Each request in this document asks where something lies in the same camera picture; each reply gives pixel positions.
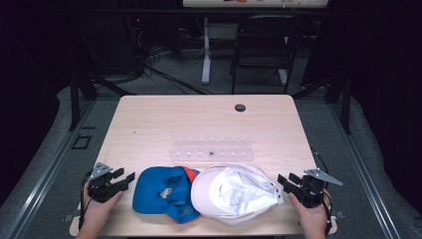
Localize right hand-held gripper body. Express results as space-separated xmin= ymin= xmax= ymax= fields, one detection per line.
xmin=288 ymin=167 xmax=344 ymax=209

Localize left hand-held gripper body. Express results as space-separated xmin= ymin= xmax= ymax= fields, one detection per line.
xmin=87 ymin=161 xmax=128 ymax=204

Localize blue baseball cap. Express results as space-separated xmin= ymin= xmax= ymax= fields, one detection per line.
xmin=131 ymin=165 xmax=203 ymax=225

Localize white baseball cap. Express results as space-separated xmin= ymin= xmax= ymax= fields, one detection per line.
xmin=190 ymin=161 xmax=286 ymax=228

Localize clear acrylic rack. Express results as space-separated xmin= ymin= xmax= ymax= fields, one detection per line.
xmin=169 ymin=133 xmax=256 ymax=163

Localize person's left hand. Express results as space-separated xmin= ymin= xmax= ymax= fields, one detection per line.
xmin=83 ymin=181 xmax=124 ymax=231

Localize person's right hand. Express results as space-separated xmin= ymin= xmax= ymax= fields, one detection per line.
xmin=288 ymin=188 xmax=332 ymax=233

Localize dark equipment cabinet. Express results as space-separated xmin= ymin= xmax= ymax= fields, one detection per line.
xmin=79 ymin=14 xmax=147 ymax=77

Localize black folding chair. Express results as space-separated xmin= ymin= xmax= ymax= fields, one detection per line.
xmin=229 ymin=13 xmax=309 ymax=96

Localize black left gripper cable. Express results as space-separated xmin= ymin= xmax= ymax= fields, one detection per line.
xmin=78 ymin=169 xmax=95 ymax=232

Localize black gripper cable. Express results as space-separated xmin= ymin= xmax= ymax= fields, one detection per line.
xmin=311 ymin=148 xmax=333 ymax=235
xmin=78 ymin=169 xmax=95 ymax=232

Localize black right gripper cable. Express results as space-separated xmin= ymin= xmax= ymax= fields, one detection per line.
xmin=311 ymin=148 xmax=333 ymax=235

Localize metal floor rail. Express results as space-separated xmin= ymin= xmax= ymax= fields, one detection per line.
xmin=326 ymin=99 xmax=403 ymax=239
xmin=2 ymin=99 xmax=98 ymax=239

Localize black metal frame stand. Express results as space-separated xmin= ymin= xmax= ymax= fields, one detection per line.
xmin=291 ymin=70 xmax=353 ymax=135
xmin=68 ymin=70 xmax=137 ymax=131

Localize black floor cables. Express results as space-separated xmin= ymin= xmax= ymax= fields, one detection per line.
xmin=144 ymin=46 xmax=213 ymax=96

